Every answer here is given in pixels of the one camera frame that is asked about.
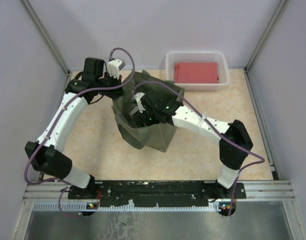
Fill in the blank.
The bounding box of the purple cable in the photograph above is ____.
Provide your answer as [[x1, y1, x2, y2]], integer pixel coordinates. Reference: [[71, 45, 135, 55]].
[[24, 47, 137, 220], [132, 80, 266, 216]]

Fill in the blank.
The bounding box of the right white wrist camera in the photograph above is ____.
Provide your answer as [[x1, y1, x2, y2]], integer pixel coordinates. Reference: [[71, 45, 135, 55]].
[[130, 92, 146, 114]]

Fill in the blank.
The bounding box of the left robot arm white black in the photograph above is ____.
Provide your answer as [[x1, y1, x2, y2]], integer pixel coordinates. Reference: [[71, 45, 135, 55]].
[[24, 57, 125, 199]]

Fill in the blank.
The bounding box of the aluminium front rail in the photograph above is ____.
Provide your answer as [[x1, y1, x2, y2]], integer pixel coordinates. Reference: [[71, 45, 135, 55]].
[[23, 180, 295, 216]]

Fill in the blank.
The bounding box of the green canvas bag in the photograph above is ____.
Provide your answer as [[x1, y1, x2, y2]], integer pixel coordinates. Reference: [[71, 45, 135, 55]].
[[112, 70, 185, 152]]

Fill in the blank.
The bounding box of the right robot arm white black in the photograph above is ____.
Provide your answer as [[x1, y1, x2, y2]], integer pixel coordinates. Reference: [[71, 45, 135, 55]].
[[130, 92, 253, 200]]

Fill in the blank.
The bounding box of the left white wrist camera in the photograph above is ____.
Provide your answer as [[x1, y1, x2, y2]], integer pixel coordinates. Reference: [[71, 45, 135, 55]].
[[107, 58, 125, 79]]

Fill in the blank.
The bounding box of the red folded cloth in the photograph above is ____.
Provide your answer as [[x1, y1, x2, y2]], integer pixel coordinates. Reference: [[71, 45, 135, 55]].
[[174, 62, 219, 84]]

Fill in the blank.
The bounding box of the white plastic basket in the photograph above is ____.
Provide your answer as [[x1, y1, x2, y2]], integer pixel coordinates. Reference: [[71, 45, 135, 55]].
[[165, 51, 230, 92]]

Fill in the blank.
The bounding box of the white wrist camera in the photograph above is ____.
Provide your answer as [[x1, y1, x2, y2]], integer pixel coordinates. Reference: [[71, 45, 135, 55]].
[[107, 58, 125, 79], [130, 92, 146, 114]]

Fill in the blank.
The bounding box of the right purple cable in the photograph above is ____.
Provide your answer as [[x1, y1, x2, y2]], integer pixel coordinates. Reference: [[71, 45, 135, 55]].
[[132, 80, 266, 216]]

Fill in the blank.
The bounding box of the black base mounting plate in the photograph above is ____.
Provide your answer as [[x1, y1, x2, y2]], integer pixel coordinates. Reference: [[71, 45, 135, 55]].
[[68, 180, 246, 216]]

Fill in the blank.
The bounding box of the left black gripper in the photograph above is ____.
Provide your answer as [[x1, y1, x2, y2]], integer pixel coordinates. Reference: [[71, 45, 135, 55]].
[[95, 71, 124, 99]]

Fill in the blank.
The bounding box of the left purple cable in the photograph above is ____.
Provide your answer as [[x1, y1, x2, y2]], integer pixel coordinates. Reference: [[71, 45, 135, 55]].
[[24, 47, 137, 220]]

